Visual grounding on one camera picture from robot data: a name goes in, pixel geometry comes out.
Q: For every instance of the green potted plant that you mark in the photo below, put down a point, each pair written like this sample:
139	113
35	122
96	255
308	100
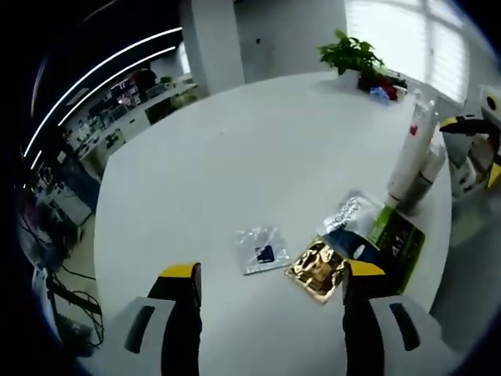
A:
348	55

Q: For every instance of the blue cloth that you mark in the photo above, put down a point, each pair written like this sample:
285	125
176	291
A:
380	94

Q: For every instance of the row of white office desks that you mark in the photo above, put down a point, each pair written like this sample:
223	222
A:
129	117

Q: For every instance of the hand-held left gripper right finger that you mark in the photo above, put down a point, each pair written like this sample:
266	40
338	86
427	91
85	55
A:
364	321

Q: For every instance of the grey mesh office chair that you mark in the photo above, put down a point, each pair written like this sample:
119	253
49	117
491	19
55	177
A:
462	172

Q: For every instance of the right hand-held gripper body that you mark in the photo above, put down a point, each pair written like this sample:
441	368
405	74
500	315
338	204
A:
492	102

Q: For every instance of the green black skincare sachet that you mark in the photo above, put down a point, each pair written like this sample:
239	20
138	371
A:
403	243

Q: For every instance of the white skincare tube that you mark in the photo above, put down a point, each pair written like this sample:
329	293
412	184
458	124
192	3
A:
411	168

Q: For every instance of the large bright window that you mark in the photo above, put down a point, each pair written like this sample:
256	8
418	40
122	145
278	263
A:
411	39

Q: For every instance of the gold skincare sachet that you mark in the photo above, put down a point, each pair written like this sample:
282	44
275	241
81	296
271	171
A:
313	270

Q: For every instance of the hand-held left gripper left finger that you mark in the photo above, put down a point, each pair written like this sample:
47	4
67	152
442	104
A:
180	321

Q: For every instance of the red and dark cloth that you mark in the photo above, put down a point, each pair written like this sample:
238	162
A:
393	84

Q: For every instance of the small clear skincare sachet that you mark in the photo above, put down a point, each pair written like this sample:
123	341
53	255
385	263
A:
258	243

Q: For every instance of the short ceiling light strip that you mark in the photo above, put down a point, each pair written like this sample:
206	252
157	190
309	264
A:
164	51

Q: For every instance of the long ceiling light strip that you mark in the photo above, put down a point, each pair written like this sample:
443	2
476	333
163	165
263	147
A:
168	33

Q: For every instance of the silver blue skincare sachet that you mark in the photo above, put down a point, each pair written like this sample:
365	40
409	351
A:
348	219

